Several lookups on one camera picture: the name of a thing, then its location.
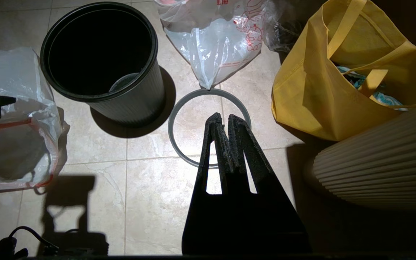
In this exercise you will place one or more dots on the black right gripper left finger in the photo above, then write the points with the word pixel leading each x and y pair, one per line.
pixel 200 224

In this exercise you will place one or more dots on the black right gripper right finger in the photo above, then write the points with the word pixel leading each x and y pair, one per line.
pixel 276 224

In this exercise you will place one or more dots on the black trash bin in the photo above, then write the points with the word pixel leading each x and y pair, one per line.
pixel 139 104

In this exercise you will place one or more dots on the yellow fabric tote bag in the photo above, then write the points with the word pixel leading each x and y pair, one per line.
pixel 312 90

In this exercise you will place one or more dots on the clear bag with black contents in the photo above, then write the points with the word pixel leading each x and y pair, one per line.
pixel 284 32

